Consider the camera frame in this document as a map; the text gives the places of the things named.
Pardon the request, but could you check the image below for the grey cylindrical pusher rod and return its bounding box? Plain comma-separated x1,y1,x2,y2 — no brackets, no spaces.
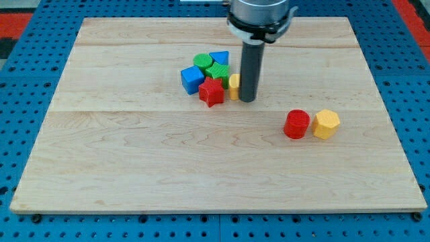
239,42,265,102

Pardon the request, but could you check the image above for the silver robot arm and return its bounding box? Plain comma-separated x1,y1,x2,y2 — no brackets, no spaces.
227,0,298,45

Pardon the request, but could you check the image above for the yellow heart block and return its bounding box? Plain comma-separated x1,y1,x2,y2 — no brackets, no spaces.
228,73,240,100

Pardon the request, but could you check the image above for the yellow hexagon block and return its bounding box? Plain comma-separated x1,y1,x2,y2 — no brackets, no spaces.
311,109,341,140

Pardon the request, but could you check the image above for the red star block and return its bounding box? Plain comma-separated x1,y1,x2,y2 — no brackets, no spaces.
198,77,224,108

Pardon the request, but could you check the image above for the blue cube block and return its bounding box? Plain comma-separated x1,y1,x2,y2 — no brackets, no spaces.
181,66,205,95

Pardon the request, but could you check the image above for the green star block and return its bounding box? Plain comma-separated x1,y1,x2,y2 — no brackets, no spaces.
205,62,230,89

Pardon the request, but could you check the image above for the green cylinder block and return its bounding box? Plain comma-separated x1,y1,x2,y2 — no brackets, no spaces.
193,53,213,73

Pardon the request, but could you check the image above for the blue triangle block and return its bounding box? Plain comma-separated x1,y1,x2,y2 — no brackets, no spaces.
209,51,229,65

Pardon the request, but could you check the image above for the red cylinder block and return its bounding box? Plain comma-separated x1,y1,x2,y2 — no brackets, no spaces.
284,110,310,139

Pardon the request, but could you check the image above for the light wooden board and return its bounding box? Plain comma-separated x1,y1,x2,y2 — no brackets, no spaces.
10,17,427,214

